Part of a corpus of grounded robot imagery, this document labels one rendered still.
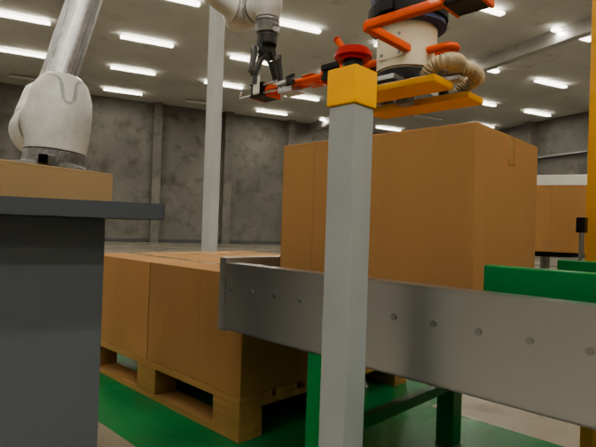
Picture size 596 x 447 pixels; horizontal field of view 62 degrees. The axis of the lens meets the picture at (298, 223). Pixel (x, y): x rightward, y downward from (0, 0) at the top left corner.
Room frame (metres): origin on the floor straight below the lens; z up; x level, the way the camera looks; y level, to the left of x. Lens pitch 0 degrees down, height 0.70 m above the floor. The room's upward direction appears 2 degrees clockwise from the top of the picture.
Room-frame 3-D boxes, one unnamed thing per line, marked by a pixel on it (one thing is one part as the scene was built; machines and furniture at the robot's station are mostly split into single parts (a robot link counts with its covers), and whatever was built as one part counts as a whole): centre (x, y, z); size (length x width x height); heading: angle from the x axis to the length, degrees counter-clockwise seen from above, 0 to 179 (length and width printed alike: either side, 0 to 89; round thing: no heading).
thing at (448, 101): (1.50, -0.36, 1.10); 0.34 x 0.10 x 0.05; 47
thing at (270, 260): (1.69, -0.03, 0.58); 0.70 x 0.03 x 0.06; 136
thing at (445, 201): (1.44, -0.30, 0.75); 0.60 x 0.40 x 0.40; 47
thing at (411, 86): (1.36, -0.23, 1.10); 0.34 x 0.10 x 0.05; 47
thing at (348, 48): (0.93, -0.09, 1.02); 0.07 x 0.07 x 0.04
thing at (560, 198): (2.85, -1.42, 0.82); 0.60 x 0.40 x 0.40; 156
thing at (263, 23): (1.83, 0.14, 1.44); 0.09 x 0.09 x 0.06
